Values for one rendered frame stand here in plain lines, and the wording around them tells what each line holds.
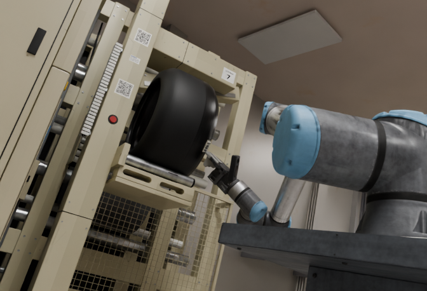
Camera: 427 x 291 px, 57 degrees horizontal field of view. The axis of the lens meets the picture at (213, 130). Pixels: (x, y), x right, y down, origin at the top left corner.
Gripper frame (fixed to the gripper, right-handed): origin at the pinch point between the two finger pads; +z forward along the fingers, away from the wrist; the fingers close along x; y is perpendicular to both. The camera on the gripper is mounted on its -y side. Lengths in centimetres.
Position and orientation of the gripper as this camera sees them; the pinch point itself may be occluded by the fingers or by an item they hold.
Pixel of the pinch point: (208, 152)
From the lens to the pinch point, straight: 181.5
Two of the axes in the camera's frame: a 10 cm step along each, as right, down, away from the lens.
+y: -6.3, 7.4, 2.2
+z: -6.5, -6.6, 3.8
